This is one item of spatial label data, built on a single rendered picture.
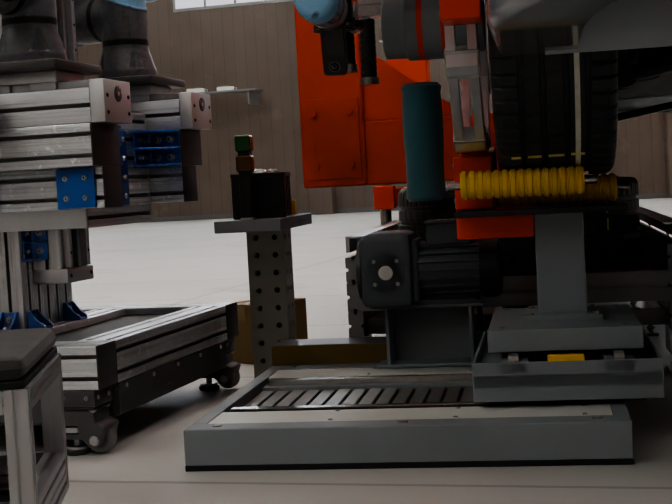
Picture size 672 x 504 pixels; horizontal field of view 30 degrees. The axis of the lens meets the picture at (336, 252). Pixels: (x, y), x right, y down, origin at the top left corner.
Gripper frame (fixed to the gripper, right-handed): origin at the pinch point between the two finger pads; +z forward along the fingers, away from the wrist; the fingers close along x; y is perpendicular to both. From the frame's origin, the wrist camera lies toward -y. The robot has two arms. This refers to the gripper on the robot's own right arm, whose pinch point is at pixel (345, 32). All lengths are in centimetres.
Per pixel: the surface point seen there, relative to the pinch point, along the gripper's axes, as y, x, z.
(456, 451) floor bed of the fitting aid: -80, -20, -23
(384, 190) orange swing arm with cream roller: -34, 15, 182
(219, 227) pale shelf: -40, 42, 54
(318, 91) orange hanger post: -7, 16, 60
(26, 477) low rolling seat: -64, 27, -106
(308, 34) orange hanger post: 7, 18, 60
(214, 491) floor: -83, 22, -38
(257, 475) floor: -83, 17, -27
